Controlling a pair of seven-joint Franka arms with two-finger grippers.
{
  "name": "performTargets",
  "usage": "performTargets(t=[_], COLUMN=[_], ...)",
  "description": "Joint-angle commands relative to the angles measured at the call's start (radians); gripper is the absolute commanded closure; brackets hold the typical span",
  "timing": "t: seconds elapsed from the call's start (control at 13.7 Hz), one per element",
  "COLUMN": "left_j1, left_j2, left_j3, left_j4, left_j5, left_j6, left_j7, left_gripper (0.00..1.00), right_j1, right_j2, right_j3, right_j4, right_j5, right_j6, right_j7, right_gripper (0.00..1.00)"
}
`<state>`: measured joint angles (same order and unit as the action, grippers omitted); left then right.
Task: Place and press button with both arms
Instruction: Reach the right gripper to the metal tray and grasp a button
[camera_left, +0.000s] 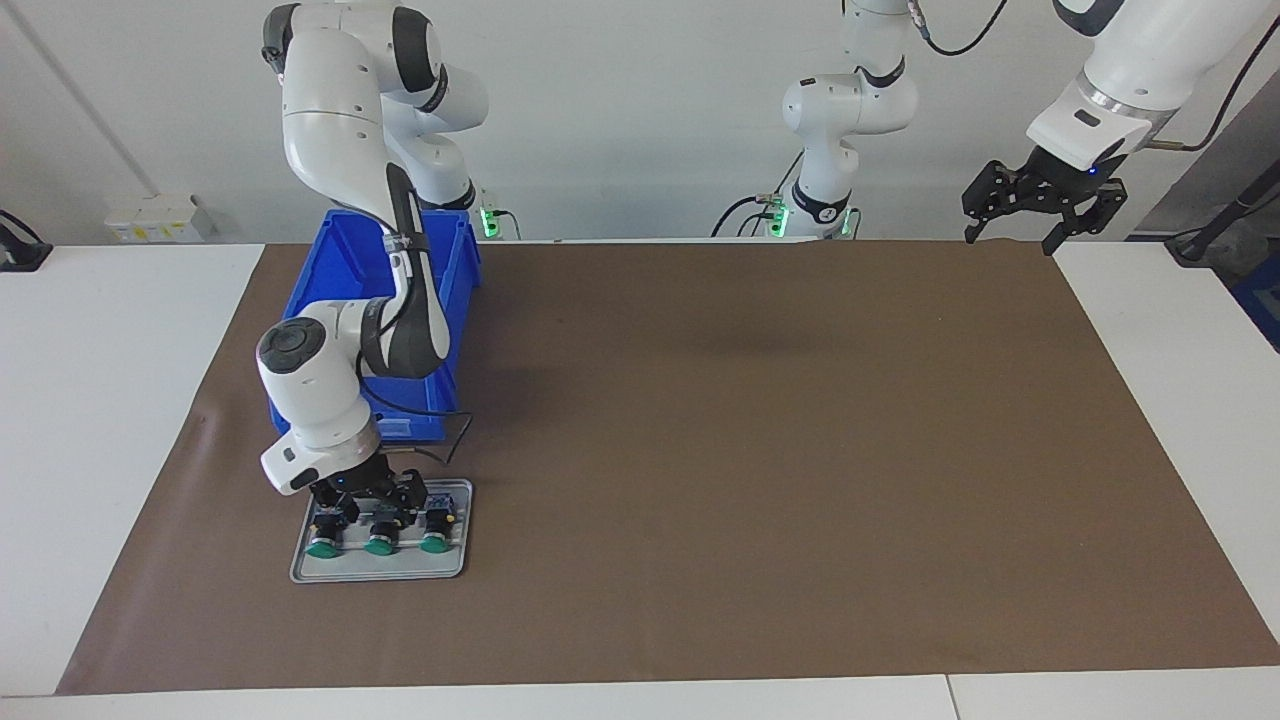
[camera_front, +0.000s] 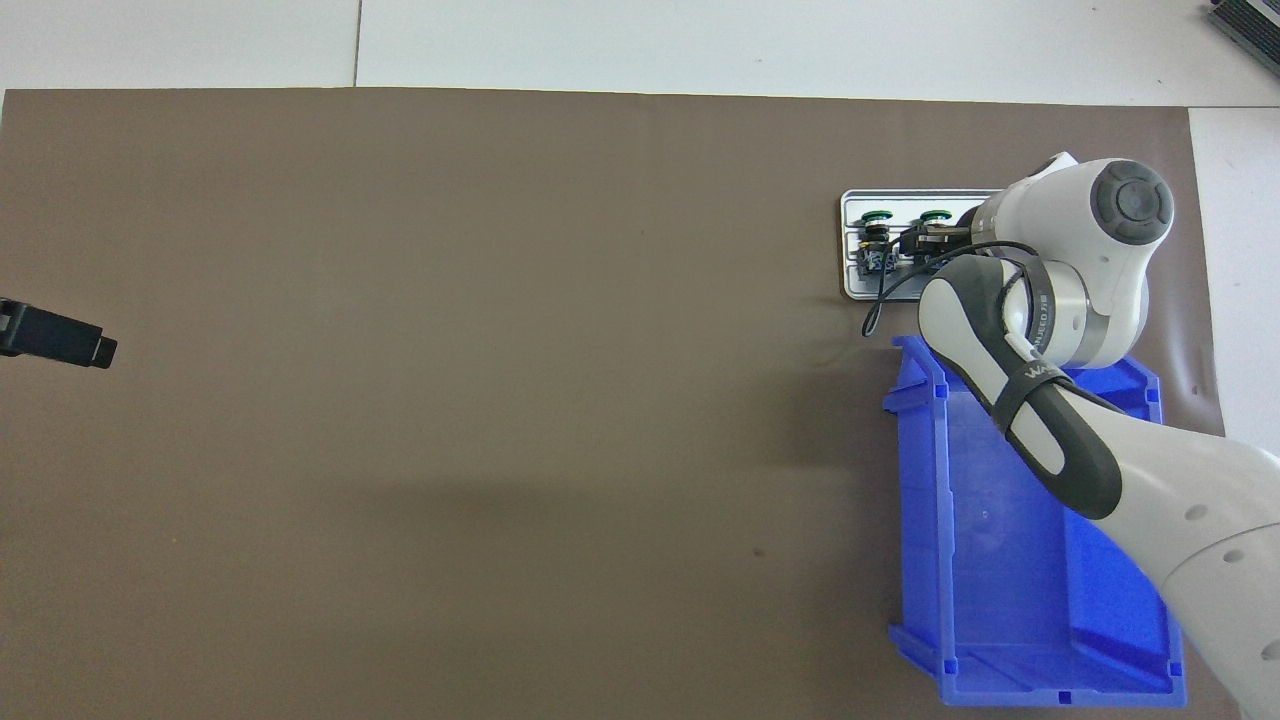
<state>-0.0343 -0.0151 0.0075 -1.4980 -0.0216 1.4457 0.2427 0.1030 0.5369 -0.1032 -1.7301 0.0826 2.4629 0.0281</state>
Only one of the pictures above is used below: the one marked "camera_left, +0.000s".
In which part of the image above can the blue plastic storage bin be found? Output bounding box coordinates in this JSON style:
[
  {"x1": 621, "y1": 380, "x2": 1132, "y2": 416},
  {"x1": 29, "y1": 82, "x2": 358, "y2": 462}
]
[{"x1": 270, "y1": 208, "x2": 483, "y2": 446}]

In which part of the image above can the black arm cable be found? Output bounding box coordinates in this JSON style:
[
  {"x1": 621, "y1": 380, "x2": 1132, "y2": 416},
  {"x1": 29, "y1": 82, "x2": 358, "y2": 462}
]
[
  {"x1": 905, "y1": 0, "x2": 1280, "y2": 153},
  {"x1": 355, "y1": 165, "x2": 476, "y2": 469}
]

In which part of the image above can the black base cable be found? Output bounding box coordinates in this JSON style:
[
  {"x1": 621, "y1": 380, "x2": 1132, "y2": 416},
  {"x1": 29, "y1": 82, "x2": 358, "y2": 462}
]
[{"x1": 710, "y1": 150, "x2": 806, "y2": 241}]

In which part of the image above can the black clamp base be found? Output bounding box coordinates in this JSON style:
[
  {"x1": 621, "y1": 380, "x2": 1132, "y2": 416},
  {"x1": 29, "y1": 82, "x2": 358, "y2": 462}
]
[{"x1": 0, "y1": 210, "x2": 53, "y2": 273}]

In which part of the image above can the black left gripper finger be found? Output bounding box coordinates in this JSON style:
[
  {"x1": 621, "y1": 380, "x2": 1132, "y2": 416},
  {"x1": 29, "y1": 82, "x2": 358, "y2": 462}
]
[
  {"x1": 962, "y1": 160, "x2": 1019, "y2": 244},
  {"x1": 1042, "y1": 180, "x2": 1128, "y2": 256}
]

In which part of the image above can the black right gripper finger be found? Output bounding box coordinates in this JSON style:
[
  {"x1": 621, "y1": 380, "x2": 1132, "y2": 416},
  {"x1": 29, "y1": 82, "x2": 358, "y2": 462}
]
[
  {"x1": 392, "y1": 468, "x2": 431, "y2": 516},
  {"x1": 310, "y1": 485, "x2": 359, "y2": 531}
]

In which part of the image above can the brown table mat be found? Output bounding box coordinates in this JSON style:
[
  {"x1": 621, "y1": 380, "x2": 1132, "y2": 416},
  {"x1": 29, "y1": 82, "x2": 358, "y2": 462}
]
[{"x1": 55, "y1": 238, "x2": 1280, "y2": 696}]

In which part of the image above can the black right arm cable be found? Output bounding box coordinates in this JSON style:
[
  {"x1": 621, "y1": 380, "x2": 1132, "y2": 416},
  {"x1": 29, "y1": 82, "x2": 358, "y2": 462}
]
[{"x1": 355, "y1": 165, "x2": 476, "y2": 469}]

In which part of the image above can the blue crate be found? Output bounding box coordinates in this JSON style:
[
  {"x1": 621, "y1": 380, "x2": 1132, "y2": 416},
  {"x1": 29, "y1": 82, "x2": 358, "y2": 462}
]
[{"x1": 1232, "y1": 250, "x2": 1280, "y2": 351}]

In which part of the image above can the white wall socket box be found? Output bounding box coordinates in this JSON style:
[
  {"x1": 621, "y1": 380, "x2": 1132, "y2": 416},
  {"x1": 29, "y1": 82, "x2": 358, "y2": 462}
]
[{"x1": 105, "y1": 193, "x2": 216, "y2": 244}]

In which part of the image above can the black stand pole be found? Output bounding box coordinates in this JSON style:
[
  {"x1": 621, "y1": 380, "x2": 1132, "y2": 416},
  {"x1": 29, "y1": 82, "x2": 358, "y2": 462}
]
[{"x1": 1165, "y1": 160, "x2": 1280, "y2": 266}]

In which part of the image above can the silver metal tray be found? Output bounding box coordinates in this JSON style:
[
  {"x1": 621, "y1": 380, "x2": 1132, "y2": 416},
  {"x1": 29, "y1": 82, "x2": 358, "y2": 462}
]
[{"x1": 290, "y1": 479, "x2": 475, "y2": 585}]

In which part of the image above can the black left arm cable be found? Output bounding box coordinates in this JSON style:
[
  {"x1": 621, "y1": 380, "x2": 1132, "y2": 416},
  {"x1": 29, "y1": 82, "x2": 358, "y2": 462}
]
[{"x1": 905, "y1": 0, "x2": 1280, "y2": 153}]

